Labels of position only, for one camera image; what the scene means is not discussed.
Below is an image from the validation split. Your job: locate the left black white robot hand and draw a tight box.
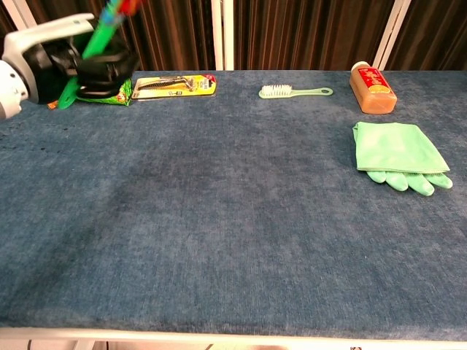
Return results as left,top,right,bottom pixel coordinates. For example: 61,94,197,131
1,13,140,105

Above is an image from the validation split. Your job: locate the blue hand clapper green handle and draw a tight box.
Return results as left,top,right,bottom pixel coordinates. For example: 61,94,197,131
57,0,143,110

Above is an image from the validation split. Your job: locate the crumpled green snack bag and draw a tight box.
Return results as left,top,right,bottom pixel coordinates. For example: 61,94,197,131
47,77,133,109

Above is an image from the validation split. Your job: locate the yellow razor blister pack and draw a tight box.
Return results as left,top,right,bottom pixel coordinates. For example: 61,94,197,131
130,74,218,101

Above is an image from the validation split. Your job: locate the light green brush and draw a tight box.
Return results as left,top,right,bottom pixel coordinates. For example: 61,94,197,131
258,84,334,100

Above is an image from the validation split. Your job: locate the dark brown curtain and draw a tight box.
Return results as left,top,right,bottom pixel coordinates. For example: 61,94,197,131
0,0,467,72

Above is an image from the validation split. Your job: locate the blue table cover cloth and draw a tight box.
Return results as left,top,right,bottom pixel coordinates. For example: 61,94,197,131
0,69,467,342

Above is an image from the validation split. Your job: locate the brown drink bottle red label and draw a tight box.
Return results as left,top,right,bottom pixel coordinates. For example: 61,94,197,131
349,61,398,115

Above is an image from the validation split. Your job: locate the folded green cloth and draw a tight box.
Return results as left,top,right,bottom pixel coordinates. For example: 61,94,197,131
352,121,451,174

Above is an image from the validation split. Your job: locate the green rubber glove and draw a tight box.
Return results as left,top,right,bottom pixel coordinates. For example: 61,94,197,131
366,170,454,197

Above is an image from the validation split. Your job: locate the white frame post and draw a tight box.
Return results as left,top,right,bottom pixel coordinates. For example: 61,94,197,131
371,0,412,71
3,0,37,32
210,0,235,71

